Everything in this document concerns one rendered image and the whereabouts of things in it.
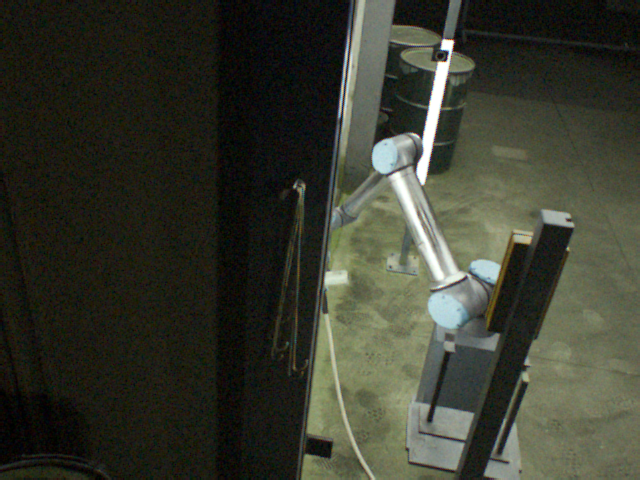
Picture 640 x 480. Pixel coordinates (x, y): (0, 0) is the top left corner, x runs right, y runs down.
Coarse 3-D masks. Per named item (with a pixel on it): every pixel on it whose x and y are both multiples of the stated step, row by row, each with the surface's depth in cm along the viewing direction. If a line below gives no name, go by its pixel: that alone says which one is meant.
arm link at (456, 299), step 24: (384, 144) 226; (408, 144) 230; (384, 168) 228; (408, 168) 227; (408, 192) 227; (408, 216) 229; (432, 216) 228; (432, 240) 226; (432, 264) 228; (456, 264) 230; (432, 288) 229; (456, 288) 224; (480, 288) 230; (432, 312) 230; (456, 312) 222; (480, 312) 231
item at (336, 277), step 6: (336, 270) 252; (342, 270) 254; (330, 276) 252; (336, 276) 252; (342, 276) 251; (330, 282) 253; (336, 282) 253; (342, 282) 253; (324, 294) 258; (324, 300) 260; (324, 306) 262; (324, 312) 265
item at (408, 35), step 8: (392, 32) 539; (400, 32) 541; (408, 32) 544; (416, 32) 546; (424, 32) 546; (400, 40) 519; (408, 40) 522; (416, 40) 524; (424, 40) 526; (432, 40) 529
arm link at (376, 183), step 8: (416, 136) 235; (424, 152) 239; (416, 160) 237; (376, 176) 256; (384, 176) 252; (368, 184) 261; (376, 184) 257; (384, 184) 256; (360, 192) 266; (368, 192) 262; (376, 192) 261; (352, 200) 271; (360, 200) 268; (368, 200) 266; (336, 208) 280; (344, 208) 277; (352, 208) 273; (360, 208) 272; (344, 216) 278; (352, 216) 277; (344, 224) 280
